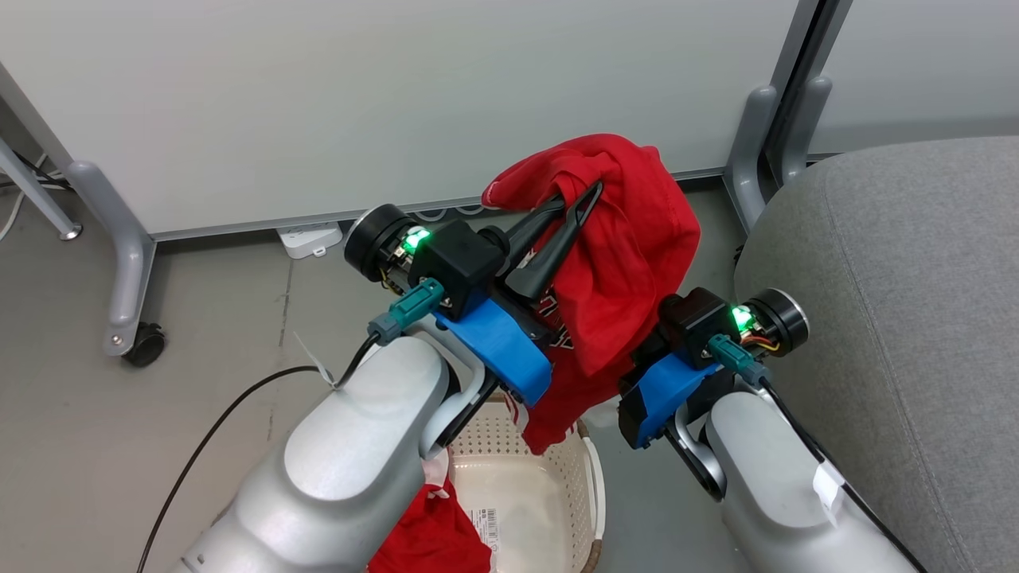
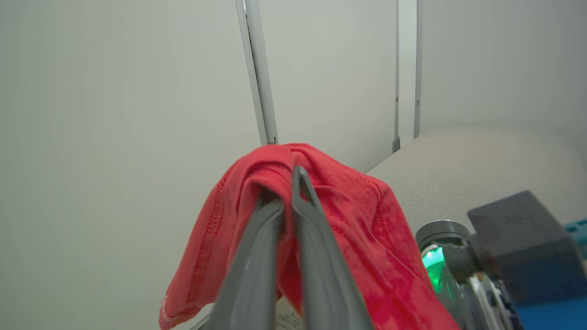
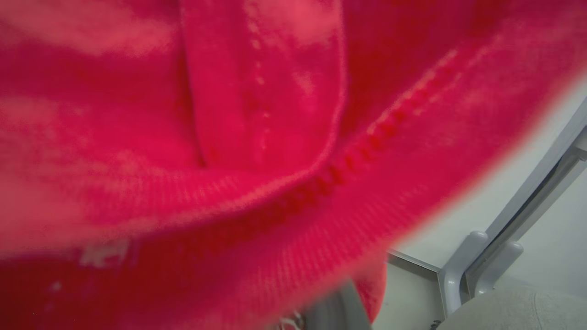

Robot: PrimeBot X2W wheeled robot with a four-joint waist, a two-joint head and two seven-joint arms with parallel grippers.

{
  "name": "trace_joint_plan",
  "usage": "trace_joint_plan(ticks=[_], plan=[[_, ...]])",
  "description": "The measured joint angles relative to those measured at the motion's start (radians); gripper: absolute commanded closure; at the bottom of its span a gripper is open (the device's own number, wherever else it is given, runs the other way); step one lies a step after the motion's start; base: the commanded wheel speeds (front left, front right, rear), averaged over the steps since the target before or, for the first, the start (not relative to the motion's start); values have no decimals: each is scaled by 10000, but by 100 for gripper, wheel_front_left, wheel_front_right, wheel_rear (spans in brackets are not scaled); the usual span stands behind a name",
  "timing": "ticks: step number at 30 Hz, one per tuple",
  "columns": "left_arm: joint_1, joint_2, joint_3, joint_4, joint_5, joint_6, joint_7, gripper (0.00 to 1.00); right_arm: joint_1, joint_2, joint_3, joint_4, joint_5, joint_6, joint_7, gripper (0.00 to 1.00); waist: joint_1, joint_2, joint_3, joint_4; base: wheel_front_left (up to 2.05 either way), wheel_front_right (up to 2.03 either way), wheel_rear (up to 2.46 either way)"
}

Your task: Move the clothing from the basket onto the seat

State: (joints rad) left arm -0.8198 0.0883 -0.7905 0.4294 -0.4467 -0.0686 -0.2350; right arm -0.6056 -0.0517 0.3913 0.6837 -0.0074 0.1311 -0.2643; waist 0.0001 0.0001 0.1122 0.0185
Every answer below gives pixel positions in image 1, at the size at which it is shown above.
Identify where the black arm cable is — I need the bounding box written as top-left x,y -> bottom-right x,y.
760,380 -> 931,573
137,333 -> 385,573

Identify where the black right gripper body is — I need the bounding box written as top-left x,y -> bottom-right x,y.
619,288 -> 810,448

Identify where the white floor cable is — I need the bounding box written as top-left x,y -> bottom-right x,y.
0,153 -> 50,242

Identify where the white cable label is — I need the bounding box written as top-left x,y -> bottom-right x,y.
812,462 -> 846,520
293,330 -> 338,392

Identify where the teal left cable connector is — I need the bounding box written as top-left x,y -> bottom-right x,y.
367,278 -> 446,348

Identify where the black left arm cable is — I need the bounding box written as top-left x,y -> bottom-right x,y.
137,333 -> 385,573

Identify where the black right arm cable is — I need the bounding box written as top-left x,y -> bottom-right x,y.
760,380 -> 931,573

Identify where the teal right cable connector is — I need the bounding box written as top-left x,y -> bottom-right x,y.
706,333 -> 771,388

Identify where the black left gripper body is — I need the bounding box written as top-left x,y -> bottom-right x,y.
344,203 -> 558,347

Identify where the red t-shirt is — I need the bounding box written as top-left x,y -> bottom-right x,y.
482,134 -> 701,456

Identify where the blue left camera mount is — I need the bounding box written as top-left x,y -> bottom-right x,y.
434,293 -> 555,407

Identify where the white coiled cable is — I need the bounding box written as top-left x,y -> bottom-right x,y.
414,203 -> 488,223

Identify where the grey fabric sofa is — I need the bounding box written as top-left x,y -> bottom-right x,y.
732,135 -> 1019,573

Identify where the teal cable connector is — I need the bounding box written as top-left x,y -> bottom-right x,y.
706,333 -> 771,388
367,278 -> 446,348

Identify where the wide white partition panel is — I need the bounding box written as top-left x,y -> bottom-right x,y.
0,0 -> 801,241

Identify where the white barcode sticker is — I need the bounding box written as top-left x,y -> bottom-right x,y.
468,507 -> 504,559

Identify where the grey metal table leg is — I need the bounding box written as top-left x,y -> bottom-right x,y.
0,135 -> 84,241

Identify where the grey partition foot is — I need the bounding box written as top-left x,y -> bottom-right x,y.
776,75 -> 834,188
723,86 -> 779,236
67,159 -> 157,357

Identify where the white power strip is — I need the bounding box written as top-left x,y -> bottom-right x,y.
276,223 -> 344,260

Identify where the narrow white partition panel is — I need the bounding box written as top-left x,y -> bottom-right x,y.
808,0 -> 1019,156

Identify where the cream perforated laundry basket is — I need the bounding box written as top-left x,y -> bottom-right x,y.
430,394 -> 606,573

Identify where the black caster wheel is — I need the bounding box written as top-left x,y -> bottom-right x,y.
123,322 -> 166,368

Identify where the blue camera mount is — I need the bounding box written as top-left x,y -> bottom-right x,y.
434,293 -> 555,407
633,350 -> 721,446

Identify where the red garment with white print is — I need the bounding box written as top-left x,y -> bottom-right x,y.
368,454 -> 494,573

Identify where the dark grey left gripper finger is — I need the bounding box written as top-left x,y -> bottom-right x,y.
506,197 -> 569,259
506,183 -> 603,299

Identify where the blue right camera mount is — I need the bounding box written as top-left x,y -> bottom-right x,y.
633,350 -> 721,446

